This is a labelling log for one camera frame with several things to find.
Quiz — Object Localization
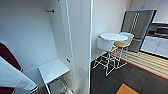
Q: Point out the small dark door latch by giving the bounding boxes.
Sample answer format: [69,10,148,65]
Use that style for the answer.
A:
[65,58,72,64]

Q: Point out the white kitchen cabinets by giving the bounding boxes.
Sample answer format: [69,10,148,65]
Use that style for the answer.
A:
[139,34,168,59]
[129,0,168,25]

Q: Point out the white wardrobe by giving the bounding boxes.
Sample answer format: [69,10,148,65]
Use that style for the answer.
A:
[0,0,94,94]

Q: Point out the steel refrigerator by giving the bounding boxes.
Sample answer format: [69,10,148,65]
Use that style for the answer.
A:
[120,9,158,53]

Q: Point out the maroon and white jacket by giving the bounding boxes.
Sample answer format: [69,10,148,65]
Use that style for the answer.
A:
[0,42,39,94]

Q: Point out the yellow and white high stool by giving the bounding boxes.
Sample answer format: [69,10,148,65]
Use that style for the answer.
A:
[112,31,135,66]

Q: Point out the white upper kitchen cabinets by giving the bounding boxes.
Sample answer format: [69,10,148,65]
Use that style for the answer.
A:
[129,0,168,25]

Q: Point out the white lower kitchen cabinets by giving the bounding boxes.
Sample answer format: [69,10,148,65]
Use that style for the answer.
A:
[139,34,168,59]

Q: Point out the black wardrobe hook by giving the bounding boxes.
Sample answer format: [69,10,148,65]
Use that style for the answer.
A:
[44,8,56,14]

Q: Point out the round white high table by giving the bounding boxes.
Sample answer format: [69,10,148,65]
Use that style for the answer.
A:
[99,32,129,69]

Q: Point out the white wardrobe door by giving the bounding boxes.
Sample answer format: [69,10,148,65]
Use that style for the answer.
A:
[64,0,95,94]

